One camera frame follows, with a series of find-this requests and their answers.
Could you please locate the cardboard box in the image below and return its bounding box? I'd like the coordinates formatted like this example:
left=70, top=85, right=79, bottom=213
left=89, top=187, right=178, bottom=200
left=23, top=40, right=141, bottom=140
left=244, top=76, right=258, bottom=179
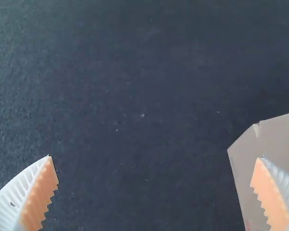
left=227, top=111, right=289, bottom=231

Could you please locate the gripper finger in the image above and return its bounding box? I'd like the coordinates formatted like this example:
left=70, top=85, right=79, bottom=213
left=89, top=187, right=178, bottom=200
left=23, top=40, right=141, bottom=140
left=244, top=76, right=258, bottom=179
left=250, top=157, right=289, bottom=231
left=0, top=154, right=60, bottom=231

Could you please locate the black mat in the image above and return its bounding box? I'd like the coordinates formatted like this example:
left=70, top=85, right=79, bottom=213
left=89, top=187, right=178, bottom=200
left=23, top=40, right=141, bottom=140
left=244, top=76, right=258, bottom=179
left=0, top=0, right=289, bottom=231

